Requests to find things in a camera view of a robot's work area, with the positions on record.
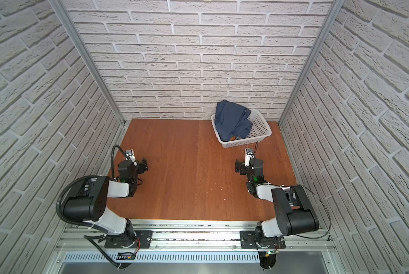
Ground dark blue denim trousers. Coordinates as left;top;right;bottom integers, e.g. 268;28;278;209
214;100;253;142

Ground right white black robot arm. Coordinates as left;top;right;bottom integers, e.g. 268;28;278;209
235;158;319;248

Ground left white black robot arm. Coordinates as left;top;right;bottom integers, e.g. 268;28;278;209
56;159;153;250

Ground white plastic laundry basket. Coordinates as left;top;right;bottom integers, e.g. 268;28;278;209
211;108;272;148

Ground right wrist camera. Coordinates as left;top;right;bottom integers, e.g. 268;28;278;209
244;148;255;167

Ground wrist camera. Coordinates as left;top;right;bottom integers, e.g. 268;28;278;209
244;148;255;167
124;149;136;162

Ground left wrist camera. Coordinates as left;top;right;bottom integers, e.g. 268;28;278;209
124;149;136;162

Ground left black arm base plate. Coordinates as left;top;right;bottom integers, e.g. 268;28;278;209
105;230;153;249

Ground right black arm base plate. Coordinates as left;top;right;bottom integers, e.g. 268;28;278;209
239;231;286;250

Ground right thin black cable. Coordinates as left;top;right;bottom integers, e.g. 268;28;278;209
279;184;332;240

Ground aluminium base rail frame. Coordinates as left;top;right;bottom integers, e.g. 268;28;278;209
51;219;339;264

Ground left aluminium corner post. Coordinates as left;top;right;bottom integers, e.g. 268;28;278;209
50;0;126;127

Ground aluminium corner post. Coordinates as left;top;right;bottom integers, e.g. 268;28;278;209
50;0;126;127
278;0;345;125

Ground right aluminium corner post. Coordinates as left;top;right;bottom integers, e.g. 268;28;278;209
278;0;345;125

